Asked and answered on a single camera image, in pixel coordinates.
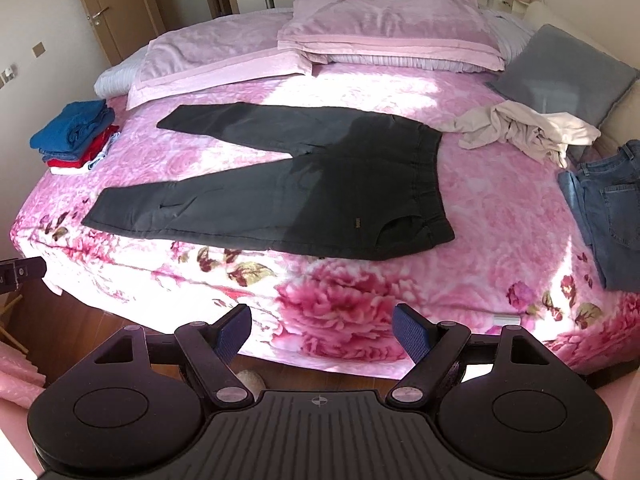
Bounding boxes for left pink pillow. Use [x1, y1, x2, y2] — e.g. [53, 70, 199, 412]
[125, 12, 313, 111]

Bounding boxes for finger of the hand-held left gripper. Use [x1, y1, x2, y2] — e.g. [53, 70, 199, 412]
[0, 257, 45, 295]

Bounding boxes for pink pillow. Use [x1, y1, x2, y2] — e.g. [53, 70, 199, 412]
[276, 0, 507, 72]
[125, 12, 313, 111]

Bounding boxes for white folded clothing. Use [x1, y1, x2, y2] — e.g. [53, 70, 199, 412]
[50, 132, 122, 176]

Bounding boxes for white lilac pillow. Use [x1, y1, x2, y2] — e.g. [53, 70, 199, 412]
[94, 42, 153, 98]

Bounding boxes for blue-grey pillow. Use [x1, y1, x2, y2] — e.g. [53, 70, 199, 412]
[484, 24, 640, 128]

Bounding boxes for striped lilac pillow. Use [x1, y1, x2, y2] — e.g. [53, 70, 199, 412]
[310, 7, 536, 73]

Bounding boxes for beige fuzzy slipper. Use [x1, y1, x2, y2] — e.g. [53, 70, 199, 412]
[235, 369, 266, 403]

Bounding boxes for red folded clothing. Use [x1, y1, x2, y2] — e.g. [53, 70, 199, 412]
[42, 127, 121, 166]

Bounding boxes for wooden door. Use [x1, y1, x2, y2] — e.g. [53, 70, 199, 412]
[70, 0, 166, 68]

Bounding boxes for wooden rack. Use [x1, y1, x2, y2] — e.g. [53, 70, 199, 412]
[0, 292, 48, 386]

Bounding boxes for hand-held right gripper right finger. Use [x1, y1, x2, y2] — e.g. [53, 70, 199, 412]
[385, 302, 546, 406]

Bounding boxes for right pink pillow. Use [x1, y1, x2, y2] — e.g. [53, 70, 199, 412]
[276, 0, 507, 72]

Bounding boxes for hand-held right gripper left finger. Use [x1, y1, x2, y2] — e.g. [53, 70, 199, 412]
[95, 304, 256, 408]

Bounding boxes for beige garment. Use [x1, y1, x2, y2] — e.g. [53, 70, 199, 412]
[440, 100, 601, 168]

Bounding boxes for blue folded clothing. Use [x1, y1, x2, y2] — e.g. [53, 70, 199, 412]
[30, 100, 118, 153]

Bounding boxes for blue jeans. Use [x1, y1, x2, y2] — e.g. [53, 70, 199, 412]
[557, 141, 640, 291]

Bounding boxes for black pants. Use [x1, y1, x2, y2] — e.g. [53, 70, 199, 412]
[81, 102, 456, 262]

